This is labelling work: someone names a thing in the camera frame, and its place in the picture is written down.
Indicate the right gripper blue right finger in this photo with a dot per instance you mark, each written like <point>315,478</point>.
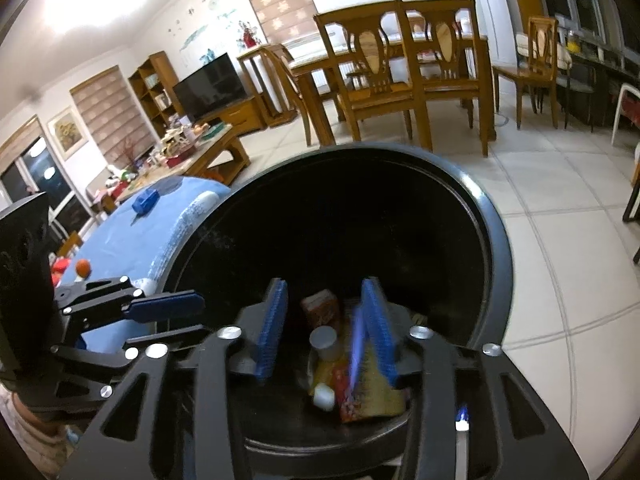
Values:
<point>381,330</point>

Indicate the black flat television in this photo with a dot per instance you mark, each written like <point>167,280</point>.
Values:
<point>212,87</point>

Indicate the orange fruit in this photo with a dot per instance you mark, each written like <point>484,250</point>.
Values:
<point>83,268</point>

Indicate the wooden dining chair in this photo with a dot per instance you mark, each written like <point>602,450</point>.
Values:
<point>446,57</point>
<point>370,51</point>

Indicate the white plastic chair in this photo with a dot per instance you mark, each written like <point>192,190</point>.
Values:
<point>627,106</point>

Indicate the red barcode carton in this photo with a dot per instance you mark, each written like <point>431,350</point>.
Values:
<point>322,309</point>

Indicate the white floor air conditioner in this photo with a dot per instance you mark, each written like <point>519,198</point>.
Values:
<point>499,31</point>

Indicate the far wooden chair by radiator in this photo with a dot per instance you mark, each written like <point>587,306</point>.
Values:
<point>290,90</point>

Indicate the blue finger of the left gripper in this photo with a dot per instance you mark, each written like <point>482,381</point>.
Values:
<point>164,307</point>

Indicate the wooden dining table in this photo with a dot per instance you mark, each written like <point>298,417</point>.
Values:
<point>365,88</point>

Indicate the blue plastic bag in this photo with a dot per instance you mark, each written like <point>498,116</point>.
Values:
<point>145,201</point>

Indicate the red cartoon milk carton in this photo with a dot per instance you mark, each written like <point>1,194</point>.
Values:
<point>345,395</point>

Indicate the wooden tv cabinet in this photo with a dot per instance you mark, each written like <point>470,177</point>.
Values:
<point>243,116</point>

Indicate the near wooden dining chair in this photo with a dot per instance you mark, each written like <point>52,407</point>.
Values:
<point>370,51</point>

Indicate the red tissue box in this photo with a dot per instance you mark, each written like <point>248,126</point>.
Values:
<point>175,160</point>

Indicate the wooden bookshelf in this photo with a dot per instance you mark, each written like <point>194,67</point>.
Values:
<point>153,83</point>

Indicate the small wooden side chair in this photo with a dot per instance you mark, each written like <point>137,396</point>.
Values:
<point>541,70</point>

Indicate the wooden plant stand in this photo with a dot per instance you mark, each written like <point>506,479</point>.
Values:
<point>263,83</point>

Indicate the black round trash bin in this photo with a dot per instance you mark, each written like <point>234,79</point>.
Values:
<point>327,220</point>

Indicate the framed sunflower picture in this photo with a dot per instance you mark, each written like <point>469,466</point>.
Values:
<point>67,133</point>

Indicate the tall green white carton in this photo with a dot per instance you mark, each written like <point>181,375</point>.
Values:
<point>377,398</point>

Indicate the wooden coffee table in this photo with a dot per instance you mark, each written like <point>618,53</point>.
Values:
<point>220,158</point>

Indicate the blue star tablecloth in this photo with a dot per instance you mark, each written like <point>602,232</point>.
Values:
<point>141,247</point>

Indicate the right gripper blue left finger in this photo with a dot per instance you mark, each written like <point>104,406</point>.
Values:
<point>271,325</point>

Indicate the red pillow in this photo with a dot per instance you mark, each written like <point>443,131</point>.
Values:
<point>58,268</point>

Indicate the green gum canister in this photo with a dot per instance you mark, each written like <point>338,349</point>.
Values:
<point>324,341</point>

